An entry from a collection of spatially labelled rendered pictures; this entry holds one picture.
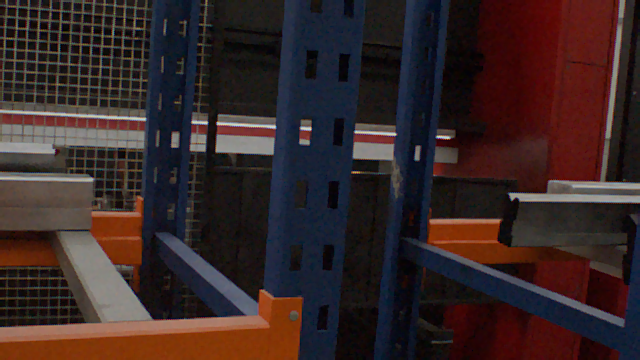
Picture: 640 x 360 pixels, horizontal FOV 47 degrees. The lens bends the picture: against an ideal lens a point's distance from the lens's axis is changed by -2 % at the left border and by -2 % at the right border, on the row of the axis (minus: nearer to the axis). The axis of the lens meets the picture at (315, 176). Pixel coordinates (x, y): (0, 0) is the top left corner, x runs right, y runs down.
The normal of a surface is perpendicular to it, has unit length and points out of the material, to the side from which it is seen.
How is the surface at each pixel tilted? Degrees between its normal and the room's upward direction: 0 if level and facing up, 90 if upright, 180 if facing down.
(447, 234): 90
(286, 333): 90
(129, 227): 90
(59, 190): 90
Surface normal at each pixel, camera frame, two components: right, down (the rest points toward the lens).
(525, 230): 0.40, 0.24
